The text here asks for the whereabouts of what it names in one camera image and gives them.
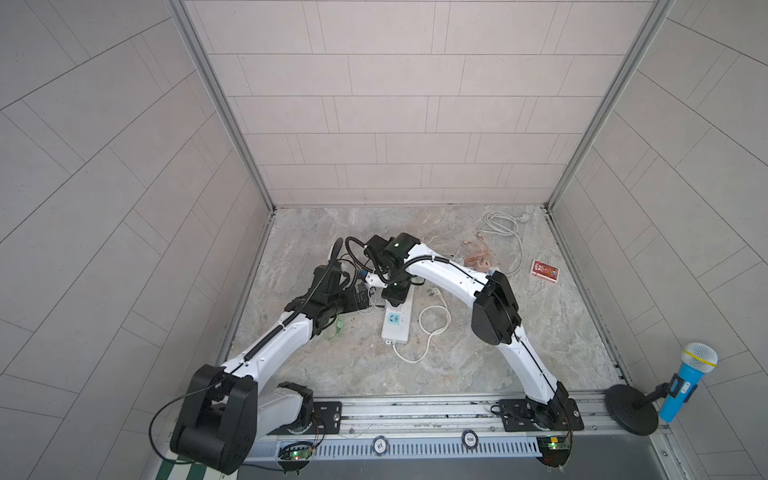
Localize long multicolour power strip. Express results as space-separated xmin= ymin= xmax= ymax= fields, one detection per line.
xmin=381 ymin=282 xmax=414 ymax=345

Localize pink charging cable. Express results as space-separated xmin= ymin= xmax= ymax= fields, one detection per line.
xmin=461 ymin=233 xmax=499 ymax=268

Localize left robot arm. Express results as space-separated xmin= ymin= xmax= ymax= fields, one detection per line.
xmin=158 ymin=239 xmax=368 ymax=474

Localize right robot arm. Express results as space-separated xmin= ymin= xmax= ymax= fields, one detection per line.
xmin=344 ymin=233 xmax=584 ymax=432

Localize red card box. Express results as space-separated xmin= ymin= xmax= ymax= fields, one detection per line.
xmin=531 ymin=260 xmax=560 ymax=284

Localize green checkered cloth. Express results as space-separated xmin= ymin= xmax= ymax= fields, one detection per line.
xmin=154 ymin=461 xmax=207 ymax=480

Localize black round microphone stand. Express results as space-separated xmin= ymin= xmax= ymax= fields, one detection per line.
xmin=604 ymin=383 xmax=669 ymax=436

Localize blue toy microphone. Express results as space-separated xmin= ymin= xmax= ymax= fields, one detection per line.
xmin=659 ymin=342 xmax=718 ymax=423

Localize white power strip cord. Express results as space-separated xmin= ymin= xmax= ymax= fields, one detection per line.
xmin=392 ymin=287 xmax=452 ymax=365

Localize white cable bundle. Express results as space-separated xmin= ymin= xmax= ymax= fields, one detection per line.
xmin=476 ymin=211 xmax=532 ymax=274

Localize aluminium mounting rail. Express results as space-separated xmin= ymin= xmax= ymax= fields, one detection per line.
xmin=170 ymin=392 xmax=670 ymax=442

